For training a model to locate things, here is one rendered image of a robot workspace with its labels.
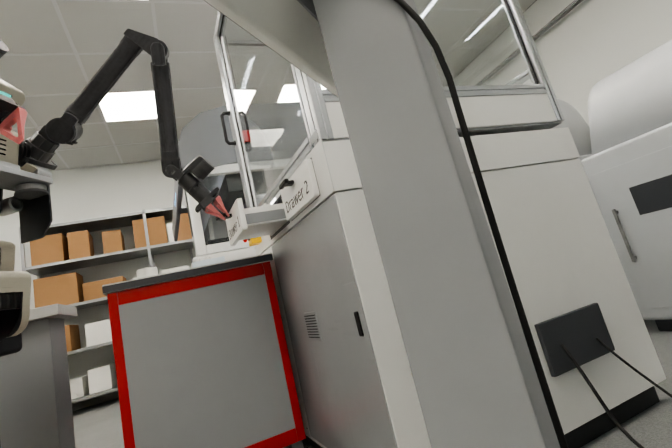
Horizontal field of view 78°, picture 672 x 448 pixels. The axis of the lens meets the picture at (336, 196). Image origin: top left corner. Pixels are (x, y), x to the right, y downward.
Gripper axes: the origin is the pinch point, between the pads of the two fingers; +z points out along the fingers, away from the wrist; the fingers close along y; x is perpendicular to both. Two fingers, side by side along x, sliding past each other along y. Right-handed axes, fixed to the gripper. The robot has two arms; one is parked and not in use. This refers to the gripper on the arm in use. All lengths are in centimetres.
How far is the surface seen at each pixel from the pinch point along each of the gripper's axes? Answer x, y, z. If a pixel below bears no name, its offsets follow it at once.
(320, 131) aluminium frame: -52, 20, 6
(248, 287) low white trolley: 14.0, -10.2, 23.6
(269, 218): -10.0, 7.0, 11.7
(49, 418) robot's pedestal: 44, -84, 4
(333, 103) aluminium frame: -52, 29, 3
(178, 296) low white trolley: 13.8, -28.5, 7.3
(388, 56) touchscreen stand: -105, 2, 9
